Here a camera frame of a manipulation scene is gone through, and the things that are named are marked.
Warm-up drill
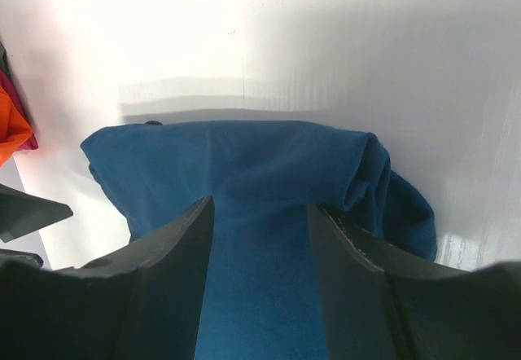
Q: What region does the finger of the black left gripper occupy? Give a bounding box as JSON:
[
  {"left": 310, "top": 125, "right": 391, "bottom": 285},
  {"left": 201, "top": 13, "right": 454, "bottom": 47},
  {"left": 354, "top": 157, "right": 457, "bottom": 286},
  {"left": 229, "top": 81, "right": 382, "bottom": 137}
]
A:
[
  {"left": 0, "top": 249, "right": 43, "bottom": 269},
  {"left": 0, "top": 185, "right": 73, "bottom": 242}
]

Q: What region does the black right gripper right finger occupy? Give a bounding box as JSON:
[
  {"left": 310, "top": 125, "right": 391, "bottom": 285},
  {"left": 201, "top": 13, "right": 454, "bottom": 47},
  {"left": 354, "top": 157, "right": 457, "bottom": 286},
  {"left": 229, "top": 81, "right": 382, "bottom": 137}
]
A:
[{"left": 308, "top": 206, "right": 520, "bottom": 359}]

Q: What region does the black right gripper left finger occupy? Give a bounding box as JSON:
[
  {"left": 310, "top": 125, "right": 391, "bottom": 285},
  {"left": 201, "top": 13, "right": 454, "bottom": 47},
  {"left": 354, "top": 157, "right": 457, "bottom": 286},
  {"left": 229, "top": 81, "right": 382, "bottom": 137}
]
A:
[{"left": 1, "top": 197, "right": 215, "bottom": 359}]

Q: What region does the blue t shirt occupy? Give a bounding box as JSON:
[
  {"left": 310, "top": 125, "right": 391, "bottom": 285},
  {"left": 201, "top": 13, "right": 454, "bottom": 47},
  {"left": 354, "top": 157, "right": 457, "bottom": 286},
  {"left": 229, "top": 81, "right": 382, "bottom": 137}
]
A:
[{"left": 81, "top": 121, "right": 437, "bottom": 359}]

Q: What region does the folded orange t shirt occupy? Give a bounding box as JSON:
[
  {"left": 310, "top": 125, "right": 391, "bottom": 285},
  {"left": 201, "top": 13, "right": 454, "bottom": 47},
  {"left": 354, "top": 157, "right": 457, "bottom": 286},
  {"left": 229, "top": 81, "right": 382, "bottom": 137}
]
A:
[{"left": 0, "top": 85, "right": 33, "bottom": 169}]

